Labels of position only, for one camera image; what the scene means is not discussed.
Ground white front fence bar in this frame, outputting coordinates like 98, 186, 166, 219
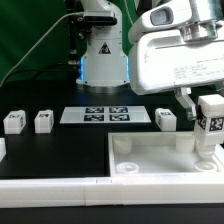
0, 173, 224, 208

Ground black cable left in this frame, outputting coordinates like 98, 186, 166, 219
5, 63, 81, 84

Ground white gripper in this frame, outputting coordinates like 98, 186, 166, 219
128, 19, 224, 121

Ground white cable left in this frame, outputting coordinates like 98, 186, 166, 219
0, 11, 85, 88

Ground white fence bar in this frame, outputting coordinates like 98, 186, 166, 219
0, 138, 6, 163
0, 173, 224, 208

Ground white square table top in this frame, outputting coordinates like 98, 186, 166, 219
108, 132, 224, 176

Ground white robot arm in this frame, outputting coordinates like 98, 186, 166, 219
64, 0, 224, 120

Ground white left fence bar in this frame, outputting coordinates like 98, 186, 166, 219
0, 138, 6, 163

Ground white marker base plate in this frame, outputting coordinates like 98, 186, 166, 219
60, 106, 151, 124

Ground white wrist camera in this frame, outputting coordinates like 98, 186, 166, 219
128, 0, 224, 44

